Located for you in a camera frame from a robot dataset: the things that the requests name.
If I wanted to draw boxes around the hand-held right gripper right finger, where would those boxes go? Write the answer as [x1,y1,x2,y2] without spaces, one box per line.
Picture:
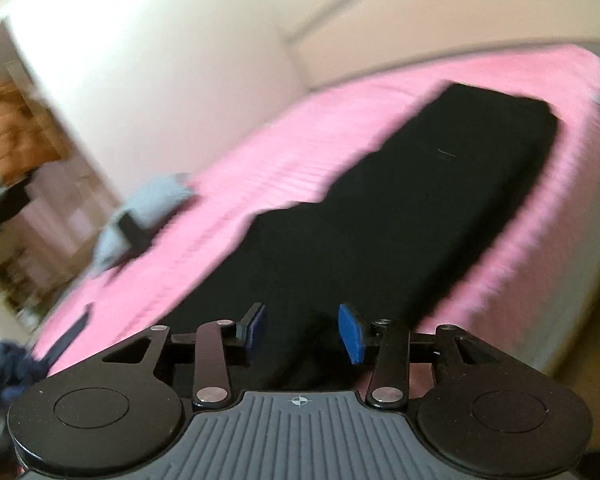
[337,303,518,409]

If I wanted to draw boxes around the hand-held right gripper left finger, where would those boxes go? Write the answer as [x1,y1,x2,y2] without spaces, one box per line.
[101,302,268,411]

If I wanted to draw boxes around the black pants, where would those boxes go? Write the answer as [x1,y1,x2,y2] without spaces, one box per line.
[155,82,562,394]

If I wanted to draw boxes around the grey pillow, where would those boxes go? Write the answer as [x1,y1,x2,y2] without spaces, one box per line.
[92,172,194,277]

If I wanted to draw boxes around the pink blanket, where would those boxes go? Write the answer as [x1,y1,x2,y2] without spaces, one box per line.
[30,42,600,392]

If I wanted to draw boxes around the dark navy pants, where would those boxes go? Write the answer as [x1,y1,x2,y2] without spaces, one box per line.
[44,310,92,367]

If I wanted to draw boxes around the pink curtain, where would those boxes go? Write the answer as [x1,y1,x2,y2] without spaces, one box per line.
[7,155,122,283]

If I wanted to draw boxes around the navy blue garment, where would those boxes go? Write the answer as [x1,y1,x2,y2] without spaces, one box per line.
[0,340,52,461]

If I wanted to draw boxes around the black strap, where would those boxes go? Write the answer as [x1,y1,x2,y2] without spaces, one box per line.
[117,210,152,257]

